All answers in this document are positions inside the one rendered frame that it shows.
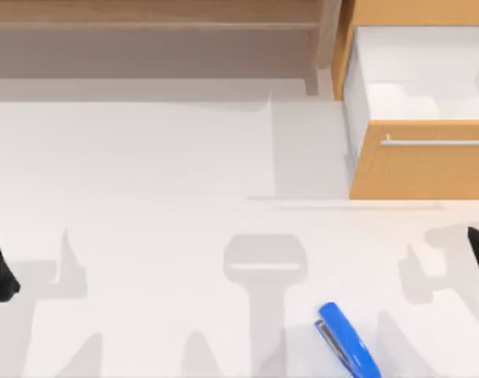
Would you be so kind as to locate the brown wooden shelf unit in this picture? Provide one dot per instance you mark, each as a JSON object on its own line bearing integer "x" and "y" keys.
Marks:
{"x": 153, "y": 43}

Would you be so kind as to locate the pale wooden drawer front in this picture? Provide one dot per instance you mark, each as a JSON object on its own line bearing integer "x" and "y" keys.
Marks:
{"x": 420, "y": 173}

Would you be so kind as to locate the blue stapler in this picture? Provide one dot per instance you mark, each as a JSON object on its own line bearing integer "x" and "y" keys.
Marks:
{"x": 347, "y": 340}

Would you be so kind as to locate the pulled-out drawer grey inside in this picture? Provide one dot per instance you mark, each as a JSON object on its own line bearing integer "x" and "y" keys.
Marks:
{"x": 416, "y": 75}

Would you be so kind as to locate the pale wooden cabinet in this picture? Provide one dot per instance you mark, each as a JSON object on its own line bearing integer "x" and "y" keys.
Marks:
{"x": 381, "y": 13}

